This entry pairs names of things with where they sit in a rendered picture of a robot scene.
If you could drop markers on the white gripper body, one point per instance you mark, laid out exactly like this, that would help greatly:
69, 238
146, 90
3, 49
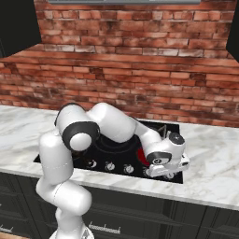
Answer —
165, 169

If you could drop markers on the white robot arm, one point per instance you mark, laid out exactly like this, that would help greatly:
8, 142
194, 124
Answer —
56, 161

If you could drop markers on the silver hob knob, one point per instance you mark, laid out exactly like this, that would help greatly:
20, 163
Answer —
170, 176
128, 169
145, 171
91, 163
109, 166

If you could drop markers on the black hob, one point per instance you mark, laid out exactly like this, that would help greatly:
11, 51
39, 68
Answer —
118, 152

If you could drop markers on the dark drawer front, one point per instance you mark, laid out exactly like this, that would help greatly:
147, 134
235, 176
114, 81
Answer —
18, 202
130, 222

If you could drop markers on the dark cupboard door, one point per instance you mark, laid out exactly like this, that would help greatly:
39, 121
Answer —
211, 224

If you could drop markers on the dark wall cupboard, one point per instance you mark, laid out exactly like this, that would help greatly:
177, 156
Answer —
17, 25
234, 28

